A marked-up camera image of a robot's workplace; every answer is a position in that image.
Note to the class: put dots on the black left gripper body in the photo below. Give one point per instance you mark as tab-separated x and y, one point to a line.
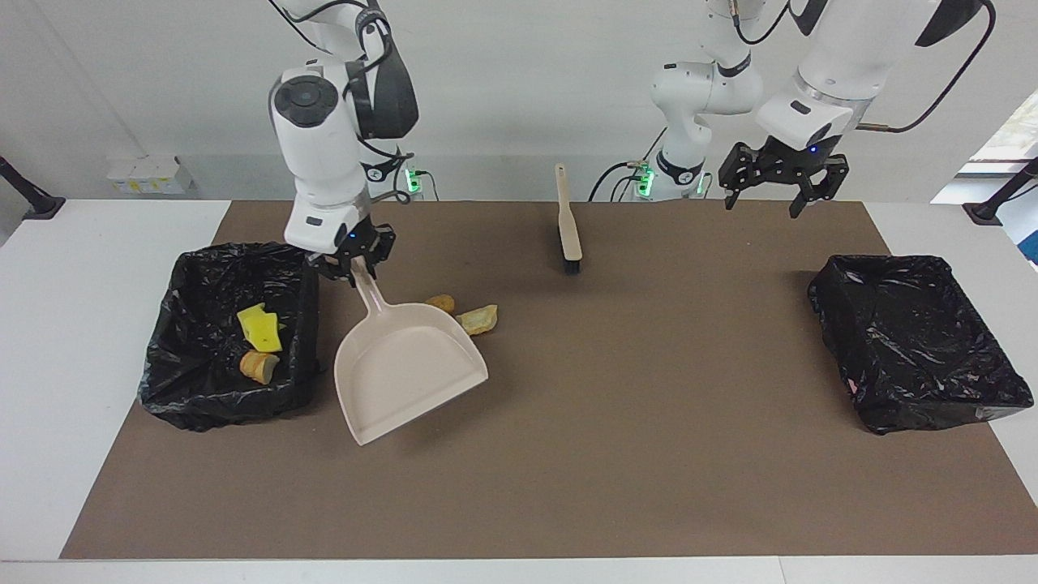
795	156

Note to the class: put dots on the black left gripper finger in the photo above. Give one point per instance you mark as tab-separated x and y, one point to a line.
831	178
739	166

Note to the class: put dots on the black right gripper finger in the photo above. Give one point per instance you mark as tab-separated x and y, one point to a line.
332	266
386	239

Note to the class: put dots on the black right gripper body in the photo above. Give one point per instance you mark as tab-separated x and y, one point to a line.
353	247

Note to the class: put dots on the brown oval bread roll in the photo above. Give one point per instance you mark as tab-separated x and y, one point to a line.
442	302

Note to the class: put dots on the notched yellow sponge piece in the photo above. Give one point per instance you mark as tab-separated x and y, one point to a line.
266	334

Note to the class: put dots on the beige plastic dustpan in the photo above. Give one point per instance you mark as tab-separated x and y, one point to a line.
405	365

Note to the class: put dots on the pale torn bread chunk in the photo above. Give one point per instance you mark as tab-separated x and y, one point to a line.
480	320

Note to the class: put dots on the striped shell-shaped pastry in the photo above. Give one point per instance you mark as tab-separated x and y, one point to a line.
259	367

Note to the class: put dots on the beige hand brush black bristles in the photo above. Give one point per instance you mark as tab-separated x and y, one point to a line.
568	227

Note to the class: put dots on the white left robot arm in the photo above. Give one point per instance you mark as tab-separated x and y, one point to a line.
835	57

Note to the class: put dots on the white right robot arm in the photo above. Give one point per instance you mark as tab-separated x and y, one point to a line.
316	146

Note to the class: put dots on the bin lined with black bag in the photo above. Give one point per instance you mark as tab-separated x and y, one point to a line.
916	341
203	381

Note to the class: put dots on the black clamp stand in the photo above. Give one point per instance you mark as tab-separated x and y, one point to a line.
985	212
36	204

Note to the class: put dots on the brown table mat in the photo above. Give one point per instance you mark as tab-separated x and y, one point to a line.
519	503

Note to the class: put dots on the white wall power box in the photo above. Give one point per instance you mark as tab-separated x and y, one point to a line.
150	177

